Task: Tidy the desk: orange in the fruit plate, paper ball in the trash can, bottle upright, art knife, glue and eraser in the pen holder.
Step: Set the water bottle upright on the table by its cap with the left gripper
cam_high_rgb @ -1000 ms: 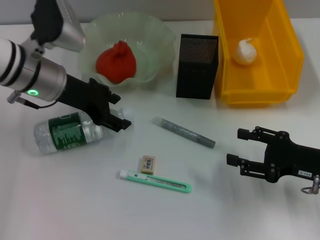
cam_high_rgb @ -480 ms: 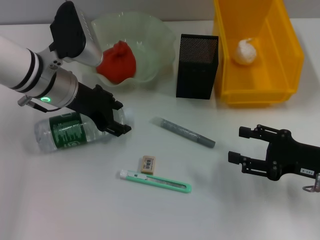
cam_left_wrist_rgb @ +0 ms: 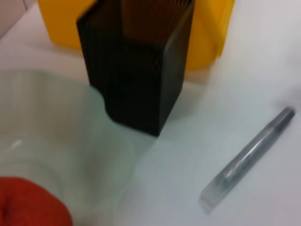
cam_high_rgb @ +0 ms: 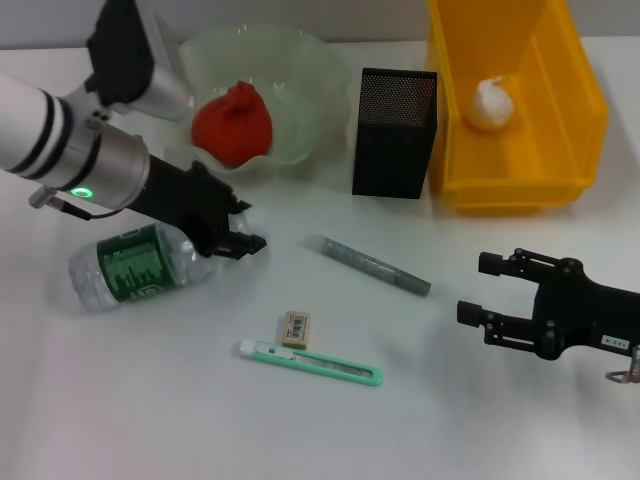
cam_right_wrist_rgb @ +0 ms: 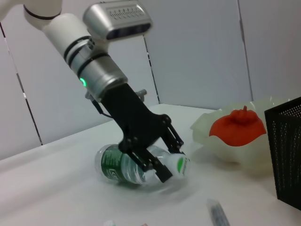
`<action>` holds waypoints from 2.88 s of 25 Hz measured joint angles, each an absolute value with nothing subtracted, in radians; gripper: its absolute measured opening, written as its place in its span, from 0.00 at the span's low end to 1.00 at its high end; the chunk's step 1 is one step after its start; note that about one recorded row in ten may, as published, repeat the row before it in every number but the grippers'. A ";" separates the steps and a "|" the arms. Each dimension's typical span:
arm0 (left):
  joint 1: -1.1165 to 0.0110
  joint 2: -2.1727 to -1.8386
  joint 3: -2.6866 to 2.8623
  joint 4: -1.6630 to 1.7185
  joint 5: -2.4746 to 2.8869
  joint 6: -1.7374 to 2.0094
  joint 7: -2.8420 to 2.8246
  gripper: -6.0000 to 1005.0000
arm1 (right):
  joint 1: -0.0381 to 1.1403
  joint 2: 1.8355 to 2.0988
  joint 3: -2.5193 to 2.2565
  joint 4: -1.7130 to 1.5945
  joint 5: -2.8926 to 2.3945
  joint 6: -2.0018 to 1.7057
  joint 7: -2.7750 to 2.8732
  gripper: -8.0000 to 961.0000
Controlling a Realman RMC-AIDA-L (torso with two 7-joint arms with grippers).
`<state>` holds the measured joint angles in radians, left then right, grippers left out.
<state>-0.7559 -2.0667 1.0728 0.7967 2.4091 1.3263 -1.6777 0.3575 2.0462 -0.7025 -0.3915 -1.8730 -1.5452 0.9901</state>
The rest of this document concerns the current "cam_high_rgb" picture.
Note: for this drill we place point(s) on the yellow plastic bin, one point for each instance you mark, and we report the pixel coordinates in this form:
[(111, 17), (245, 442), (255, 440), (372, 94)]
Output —
[(550, 150)]

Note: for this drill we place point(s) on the green utility knife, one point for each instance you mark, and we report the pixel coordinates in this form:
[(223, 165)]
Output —
[(320, 364)]

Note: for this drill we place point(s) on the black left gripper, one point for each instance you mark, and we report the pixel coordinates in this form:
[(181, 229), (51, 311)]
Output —
[(185, 200)]

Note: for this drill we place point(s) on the clear water bottle green label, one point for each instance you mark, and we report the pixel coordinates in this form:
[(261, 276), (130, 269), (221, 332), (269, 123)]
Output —
[(135, 265)]

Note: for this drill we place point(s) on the white paper ball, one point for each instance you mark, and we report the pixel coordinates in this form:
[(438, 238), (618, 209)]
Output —
[(492, 105)]

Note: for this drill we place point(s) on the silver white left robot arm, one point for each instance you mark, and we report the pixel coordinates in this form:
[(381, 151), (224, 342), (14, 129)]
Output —
[(115, 165)]

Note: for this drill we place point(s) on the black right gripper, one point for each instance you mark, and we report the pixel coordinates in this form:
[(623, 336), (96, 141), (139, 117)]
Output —
[(575, 310)]

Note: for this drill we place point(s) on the beige eraser with barcode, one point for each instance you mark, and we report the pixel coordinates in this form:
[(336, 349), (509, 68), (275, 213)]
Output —
[(296, 329)]

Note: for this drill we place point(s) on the grey glitter pen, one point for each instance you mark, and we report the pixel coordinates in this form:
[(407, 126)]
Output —
[(365, 265)]

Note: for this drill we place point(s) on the red ball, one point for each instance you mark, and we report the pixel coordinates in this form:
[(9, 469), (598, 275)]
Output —
[(232, 130)]

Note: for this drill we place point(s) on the green glass fruit bowl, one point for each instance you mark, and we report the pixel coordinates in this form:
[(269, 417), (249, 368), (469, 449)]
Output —
[(300, 100)]

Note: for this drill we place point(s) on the black mesh pen holder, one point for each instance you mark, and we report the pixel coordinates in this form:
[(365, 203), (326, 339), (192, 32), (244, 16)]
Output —
[(392, 150)]

